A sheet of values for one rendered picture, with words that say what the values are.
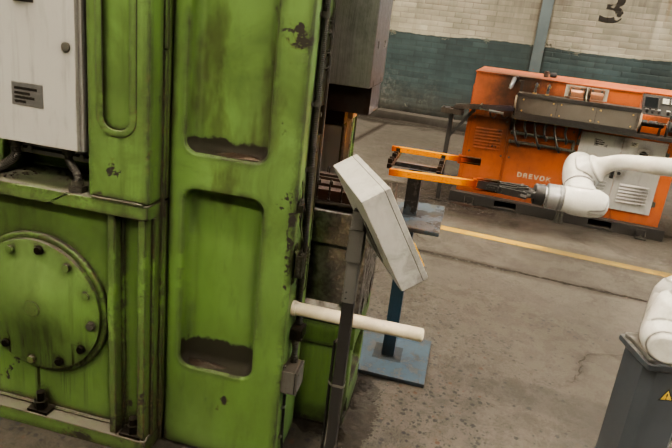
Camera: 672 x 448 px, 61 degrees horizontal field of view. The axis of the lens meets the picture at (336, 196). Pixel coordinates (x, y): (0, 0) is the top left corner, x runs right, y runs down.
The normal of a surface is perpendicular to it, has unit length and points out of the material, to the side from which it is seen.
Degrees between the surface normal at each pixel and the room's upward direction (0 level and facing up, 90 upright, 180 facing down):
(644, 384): 90
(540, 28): 90
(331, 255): 90
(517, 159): 90
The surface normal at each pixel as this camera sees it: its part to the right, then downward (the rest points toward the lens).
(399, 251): 0.21, 0.32
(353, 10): -0.22, 0.27
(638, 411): -0.69, 0.14
